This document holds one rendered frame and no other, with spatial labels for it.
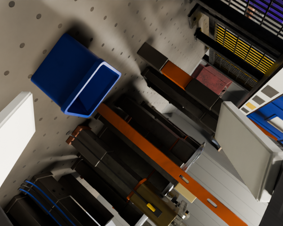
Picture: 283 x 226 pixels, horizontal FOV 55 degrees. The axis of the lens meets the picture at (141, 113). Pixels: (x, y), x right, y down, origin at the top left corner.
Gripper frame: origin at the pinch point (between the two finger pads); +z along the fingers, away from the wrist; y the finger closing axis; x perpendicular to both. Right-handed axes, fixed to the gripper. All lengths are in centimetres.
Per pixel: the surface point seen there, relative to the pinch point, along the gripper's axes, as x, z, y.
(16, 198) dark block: -44, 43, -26
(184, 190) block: -39, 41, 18
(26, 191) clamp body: -42, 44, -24
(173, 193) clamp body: -60, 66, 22
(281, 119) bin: -15, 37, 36
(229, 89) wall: -168, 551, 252
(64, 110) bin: -10.1, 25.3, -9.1
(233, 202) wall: -304, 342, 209
